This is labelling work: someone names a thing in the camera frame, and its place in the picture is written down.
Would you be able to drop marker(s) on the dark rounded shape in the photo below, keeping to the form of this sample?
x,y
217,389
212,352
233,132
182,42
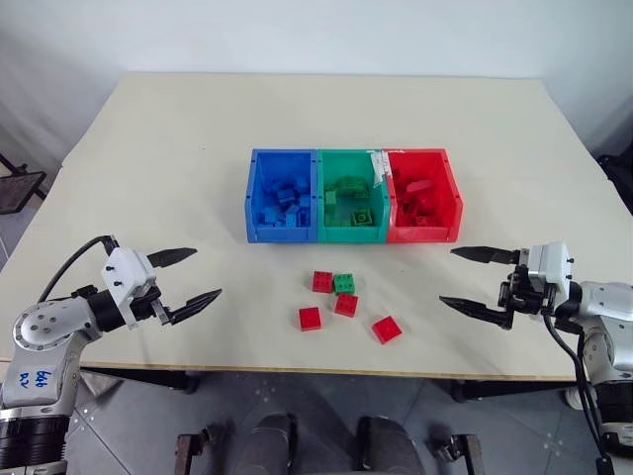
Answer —
x,y
273,445
388,447

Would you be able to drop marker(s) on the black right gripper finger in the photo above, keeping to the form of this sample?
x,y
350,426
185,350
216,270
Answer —
x,y
487,254
479,311

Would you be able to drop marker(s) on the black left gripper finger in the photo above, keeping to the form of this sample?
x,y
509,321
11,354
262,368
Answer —
x,y
195,304
170,256

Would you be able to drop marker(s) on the black metal stand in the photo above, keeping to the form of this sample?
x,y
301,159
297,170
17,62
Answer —
x,y
20,190

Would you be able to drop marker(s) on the red toy brick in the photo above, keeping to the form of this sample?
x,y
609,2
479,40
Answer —
x,y
346,305
387,329
322,281
422,221
310,318

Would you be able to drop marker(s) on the brown metal frame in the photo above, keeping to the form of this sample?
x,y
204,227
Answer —
x,y
467,452
190,450

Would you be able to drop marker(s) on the blue plastic bin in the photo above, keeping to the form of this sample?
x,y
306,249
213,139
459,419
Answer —
x,y
259,232

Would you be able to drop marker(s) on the green square toy brick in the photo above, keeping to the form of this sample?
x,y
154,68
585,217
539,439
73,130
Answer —
x,y
363,217

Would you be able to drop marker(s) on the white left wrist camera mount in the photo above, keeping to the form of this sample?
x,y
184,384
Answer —
x,y
126,269

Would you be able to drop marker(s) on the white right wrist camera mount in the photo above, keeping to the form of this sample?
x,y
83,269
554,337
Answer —
x,y
551,264

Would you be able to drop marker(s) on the green plastic bin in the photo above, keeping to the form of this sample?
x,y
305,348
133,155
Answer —
x,y
346,235

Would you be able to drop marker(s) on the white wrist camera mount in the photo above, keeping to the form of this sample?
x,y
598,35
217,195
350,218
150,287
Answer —
x,y
126,269
551,264

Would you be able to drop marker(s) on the red oval toy piece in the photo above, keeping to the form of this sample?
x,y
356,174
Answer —
x,y
419,187

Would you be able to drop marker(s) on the blue toy brick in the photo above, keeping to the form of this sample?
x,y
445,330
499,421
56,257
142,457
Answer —
x,y
284,195
304,201
270,216
293,212

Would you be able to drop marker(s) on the dark background object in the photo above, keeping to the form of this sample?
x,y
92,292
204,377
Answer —
x,y
615,178

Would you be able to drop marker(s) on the white torn paper label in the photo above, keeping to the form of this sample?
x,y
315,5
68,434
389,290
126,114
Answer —
x,y
380,165

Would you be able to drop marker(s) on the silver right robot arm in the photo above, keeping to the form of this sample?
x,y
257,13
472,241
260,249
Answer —
x,y
603,326

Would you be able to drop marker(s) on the red plastic bin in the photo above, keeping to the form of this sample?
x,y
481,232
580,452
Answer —
x,y
425,235

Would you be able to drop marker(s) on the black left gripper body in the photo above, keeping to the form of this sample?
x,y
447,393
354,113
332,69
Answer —
x,y
143,304

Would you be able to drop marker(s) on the black table frame bar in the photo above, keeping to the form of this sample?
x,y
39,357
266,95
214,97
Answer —
x,y
509,391

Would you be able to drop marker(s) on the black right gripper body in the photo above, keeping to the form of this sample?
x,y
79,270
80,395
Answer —
x,y
524,297

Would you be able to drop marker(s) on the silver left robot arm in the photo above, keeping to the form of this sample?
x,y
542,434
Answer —
x,y
42,346

